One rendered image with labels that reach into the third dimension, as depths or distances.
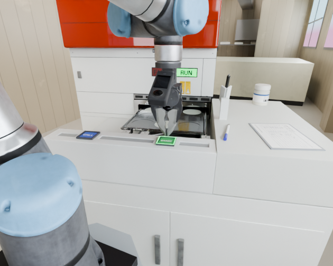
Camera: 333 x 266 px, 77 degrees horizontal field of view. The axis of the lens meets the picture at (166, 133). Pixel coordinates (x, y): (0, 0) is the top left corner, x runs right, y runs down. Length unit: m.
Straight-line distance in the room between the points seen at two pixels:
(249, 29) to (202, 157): 8.12
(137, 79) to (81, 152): 0.64
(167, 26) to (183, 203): 0.52
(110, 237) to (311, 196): 0.54
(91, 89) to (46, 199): 1.08
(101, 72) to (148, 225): 0.88
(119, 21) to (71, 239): 0.40
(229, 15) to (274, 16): 1.96
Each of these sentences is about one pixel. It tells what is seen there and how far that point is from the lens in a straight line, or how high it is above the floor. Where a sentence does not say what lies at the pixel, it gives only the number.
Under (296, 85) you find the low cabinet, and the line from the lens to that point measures 5.31.
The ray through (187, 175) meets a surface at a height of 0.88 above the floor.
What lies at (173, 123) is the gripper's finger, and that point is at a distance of 0.61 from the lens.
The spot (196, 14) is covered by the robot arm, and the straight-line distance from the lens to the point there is 0.40.
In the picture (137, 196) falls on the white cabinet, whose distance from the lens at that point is 0.73.
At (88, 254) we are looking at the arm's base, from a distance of 0.42.
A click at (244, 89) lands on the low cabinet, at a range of 5.27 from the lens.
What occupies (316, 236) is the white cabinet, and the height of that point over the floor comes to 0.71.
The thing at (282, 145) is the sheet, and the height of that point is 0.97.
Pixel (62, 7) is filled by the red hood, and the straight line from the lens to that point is 1.33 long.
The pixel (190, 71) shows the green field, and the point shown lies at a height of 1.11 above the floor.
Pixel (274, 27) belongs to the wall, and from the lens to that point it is 7.61.
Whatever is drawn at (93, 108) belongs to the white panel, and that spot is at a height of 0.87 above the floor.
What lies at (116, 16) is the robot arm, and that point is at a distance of 0.50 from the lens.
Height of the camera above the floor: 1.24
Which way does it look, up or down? 23 degrees down
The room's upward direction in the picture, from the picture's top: straight up
